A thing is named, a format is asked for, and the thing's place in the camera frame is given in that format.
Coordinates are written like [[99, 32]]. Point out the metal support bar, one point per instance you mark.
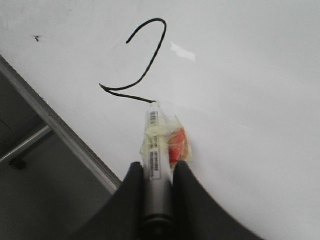
[[31, 140]]

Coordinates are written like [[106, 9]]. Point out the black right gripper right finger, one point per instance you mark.
[[198, 216]]

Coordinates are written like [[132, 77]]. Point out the aluminium whiteboard frame rail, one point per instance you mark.
[[78, 147]]

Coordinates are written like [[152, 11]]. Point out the black whiteboard marker with magnet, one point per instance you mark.
[[165, 143]]

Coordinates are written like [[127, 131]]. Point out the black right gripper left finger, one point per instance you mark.
[[120, 218]]

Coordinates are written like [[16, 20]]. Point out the white whiteboard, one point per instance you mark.
[[243, 77]]

